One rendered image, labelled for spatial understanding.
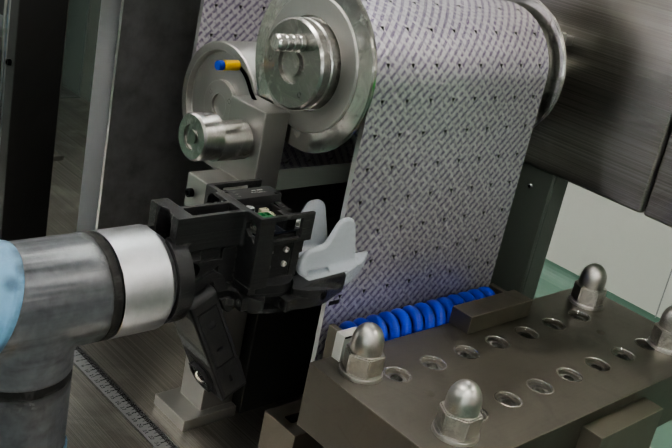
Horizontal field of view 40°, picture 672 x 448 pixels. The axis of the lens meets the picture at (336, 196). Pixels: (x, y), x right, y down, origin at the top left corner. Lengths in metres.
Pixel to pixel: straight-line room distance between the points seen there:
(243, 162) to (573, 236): 3.09
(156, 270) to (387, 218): 0.25
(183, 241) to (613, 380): 0.42
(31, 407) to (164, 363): 0.37
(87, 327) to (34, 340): 0.04
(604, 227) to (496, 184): 2.84
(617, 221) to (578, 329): 2.77
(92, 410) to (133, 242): 0.30
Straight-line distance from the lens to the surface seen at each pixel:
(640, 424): 0.86
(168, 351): 1.01
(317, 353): 0.83
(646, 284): 3.70
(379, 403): 0.74
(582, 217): 3.80
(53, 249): 0.62
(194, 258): 0.68
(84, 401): 0.92
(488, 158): 0.89
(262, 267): 0.69
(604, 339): 0.95
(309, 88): 0.75
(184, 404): 0.91
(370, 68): 0.73
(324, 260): 0.75
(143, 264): 0.63
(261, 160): 0.79
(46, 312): 0.60
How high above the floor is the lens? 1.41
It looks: 20 degrees down
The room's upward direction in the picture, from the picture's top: 12 degrees clockwise
